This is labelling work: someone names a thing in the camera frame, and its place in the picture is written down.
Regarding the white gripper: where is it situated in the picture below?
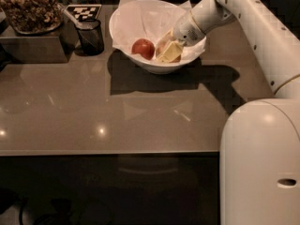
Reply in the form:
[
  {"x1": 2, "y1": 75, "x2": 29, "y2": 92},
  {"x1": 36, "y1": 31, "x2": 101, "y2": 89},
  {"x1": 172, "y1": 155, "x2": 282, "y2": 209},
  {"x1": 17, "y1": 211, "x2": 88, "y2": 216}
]
[{"x1": 156, "y1": 10, "x2": 207, "y2": 64}]

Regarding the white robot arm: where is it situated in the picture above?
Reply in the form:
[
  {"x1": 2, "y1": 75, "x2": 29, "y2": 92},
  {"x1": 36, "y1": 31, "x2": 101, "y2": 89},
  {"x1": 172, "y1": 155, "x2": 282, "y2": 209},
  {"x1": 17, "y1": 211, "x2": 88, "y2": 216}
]
[{"x1": 162, "y1": 0, "x2": 300, "y2": 225}]

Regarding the red apple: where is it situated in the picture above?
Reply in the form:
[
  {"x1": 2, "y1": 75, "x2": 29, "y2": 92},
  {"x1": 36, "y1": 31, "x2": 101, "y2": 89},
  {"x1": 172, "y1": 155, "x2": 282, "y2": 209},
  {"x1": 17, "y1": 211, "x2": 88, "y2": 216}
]
[{"x1": 131, "y1": 38, "x2": 155, "y2": 60}]

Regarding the white bowl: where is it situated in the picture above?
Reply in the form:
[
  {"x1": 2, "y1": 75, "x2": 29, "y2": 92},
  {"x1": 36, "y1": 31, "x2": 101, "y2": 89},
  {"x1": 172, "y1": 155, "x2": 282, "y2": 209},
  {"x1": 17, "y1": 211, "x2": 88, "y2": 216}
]
[{"x1": 108, "y1": 0, "x2": 207, "y2": 76}]

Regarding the glass bowl of snacks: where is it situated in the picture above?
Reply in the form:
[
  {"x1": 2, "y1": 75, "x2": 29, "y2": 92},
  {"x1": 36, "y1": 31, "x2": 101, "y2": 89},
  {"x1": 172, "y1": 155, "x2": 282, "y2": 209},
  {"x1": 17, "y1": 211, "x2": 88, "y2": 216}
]
[{"x1": 0, "y1": 0, "x2": 63, "y2": 35}]

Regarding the white paper liner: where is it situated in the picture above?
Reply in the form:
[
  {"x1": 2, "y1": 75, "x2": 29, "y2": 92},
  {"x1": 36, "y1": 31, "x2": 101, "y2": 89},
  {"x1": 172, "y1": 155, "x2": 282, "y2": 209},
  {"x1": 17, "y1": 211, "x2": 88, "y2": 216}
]
[{"x1": 110, "y1": 0, "x2": 206, "y2": 63}]

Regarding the black mesh cup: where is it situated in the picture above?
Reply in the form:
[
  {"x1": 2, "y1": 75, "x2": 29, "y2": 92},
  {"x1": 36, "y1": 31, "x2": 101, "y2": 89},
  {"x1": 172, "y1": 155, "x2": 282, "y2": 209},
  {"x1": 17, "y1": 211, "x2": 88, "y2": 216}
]
[{"x1": 76, "y1": 20, "x2": 104, "y2": 55}]

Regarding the black white marker card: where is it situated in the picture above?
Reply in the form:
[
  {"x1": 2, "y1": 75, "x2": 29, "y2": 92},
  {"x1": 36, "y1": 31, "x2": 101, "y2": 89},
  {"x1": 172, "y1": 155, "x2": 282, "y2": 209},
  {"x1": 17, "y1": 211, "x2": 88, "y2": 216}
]
[{"x1": 67, "y1": 4, "x2": 101, "y2": 21}]

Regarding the white utensil in cup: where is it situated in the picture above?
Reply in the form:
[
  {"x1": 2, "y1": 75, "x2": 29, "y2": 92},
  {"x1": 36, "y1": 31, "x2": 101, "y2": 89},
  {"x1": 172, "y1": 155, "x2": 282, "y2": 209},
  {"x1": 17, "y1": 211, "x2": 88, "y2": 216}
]
[{"x1": 57, "y1": 3, "x2": 83, "y2": 29}]

